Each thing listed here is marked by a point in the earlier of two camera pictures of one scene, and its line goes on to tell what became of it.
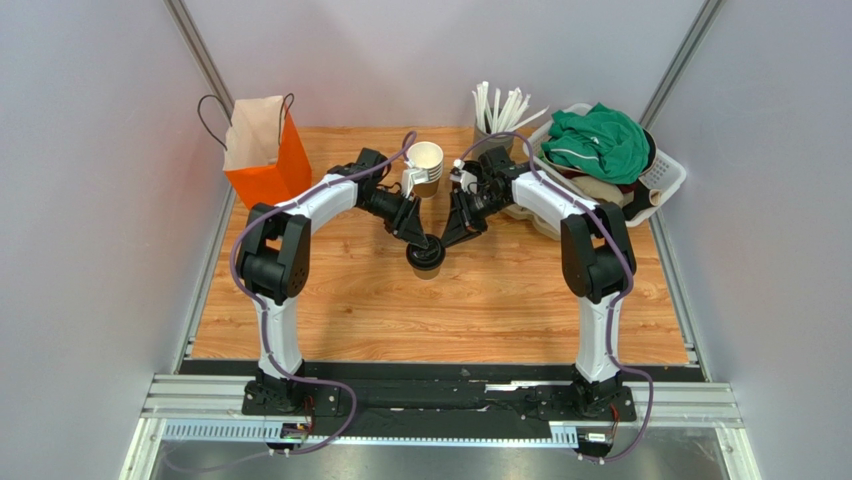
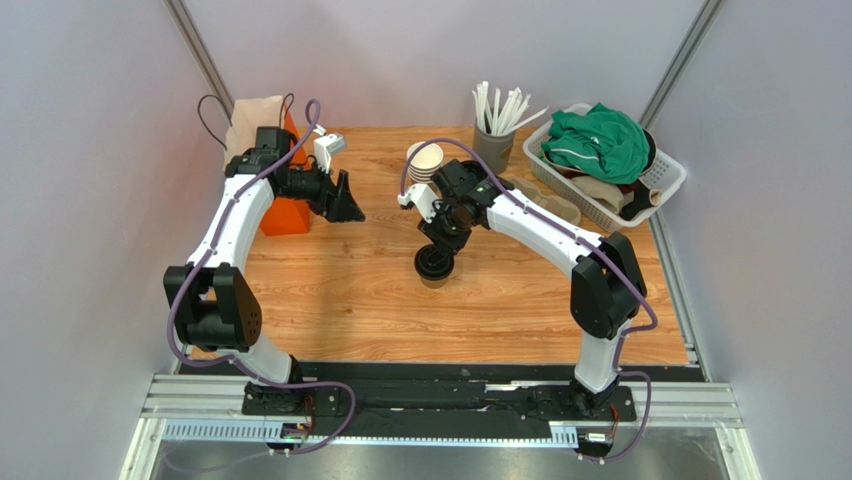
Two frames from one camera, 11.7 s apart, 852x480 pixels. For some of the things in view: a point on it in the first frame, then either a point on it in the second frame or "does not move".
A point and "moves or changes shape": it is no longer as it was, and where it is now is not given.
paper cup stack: [427, 156] does not move
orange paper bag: [264, 156] does not move
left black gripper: [412, 230] → [339, 207]
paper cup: [426, 274] moves or changes shape
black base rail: [438, 399] does not move
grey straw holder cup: [483, 141] does not move
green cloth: [607, 138] does not move
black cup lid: [426, 259] moves or changes shape
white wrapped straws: [506, 118] does not move
